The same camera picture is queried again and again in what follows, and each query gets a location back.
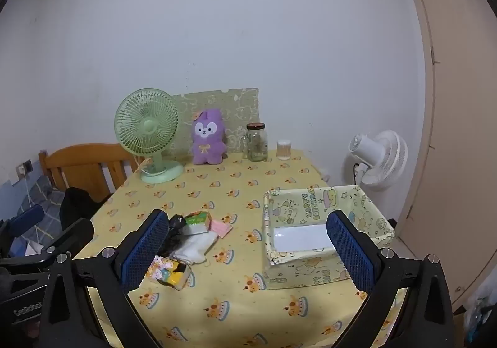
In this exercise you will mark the white soft cloth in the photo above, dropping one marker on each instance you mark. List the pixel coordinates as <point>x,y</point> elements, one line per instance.
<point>194,247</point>

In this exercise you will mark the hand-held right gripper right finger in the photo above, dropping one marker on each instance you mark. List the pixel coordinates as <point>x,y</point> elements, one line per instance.
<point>349,253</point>

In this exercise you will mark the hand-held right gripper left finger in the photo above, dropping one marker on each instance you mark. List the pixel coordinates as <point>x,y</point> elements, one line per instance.
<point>143,253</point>

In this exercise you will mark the white floor fan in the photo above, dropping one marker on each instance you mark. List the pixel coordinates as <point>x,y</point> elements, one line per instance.
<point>382,157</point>

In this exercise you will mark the clear plastic bag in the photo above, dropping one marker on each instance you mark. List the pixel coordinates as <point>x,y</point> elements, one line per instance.
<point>481,313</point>

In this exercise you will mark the green desk fan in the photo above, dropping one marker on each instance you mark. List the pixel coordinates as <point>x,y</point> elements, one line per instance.
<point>145,126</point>

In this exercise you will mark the green patterned board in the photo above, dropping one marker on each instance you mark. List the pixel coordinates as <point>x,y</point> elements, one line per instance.
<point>233,107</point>

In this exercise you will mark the cotton swab container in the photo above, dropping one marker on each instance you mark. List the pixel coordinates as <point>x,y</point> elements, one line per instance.
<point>284,150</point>

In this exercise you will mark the yellow printed tablecloth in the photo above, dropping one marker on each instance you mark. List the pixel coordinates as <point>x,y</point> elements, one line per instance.
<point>240,309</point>

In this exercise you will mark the cartoon printed tissue pack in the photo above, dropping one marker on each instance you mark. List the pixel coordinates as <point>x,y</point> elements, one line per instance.
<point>171,274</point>

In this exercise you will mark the yellow cartoon printed storage box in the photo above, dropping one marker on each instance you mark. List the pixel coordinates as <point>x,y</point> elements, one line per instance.
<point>306,254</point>

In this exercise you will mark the black plastic bag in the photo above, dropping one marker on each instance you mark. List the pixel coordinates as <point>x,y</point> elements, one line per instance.
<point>176,229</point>

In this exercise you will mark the blue plaid bedding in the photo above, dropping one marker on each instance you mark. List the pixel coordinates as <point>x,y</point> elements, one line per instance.
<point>42,196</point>

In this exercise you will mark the black clothing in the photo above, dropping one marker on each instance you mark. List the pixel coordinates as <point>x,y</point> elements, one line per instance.
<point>79,206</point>

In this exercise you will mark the wall socket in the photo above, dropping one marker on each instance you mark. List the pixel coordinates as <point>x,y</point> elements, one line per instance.
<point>24,169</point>

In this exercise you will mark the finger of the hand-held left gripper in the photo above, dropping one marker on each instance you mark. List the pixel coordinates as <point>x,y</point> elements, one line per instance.
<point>27,219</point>
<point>73,232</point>

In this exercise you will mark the pink flat packet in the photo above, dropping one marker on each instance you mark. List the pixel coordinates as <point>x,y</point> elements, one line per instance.
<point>221,227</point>

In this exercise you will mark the green tissue pack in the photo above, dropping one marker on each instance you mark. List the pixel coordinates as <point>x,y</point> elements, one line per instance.
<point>196,220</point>

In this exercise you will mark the purple plush toy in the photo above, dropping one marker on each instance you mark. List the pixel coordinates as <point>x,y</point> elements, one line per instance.
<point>207,138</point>

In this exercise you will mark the beige door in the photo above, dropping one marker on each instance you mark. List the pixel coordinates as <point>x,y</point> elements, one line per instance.
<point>462,138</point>

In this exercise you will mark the glass jar with dark lid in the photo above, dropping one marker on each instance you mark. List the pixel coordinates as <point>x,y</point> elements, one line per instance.
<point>257,144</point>

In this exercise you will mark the wooden chair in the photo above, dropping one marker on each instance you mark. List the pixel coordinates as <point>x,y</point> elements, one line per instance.
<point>81,161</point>

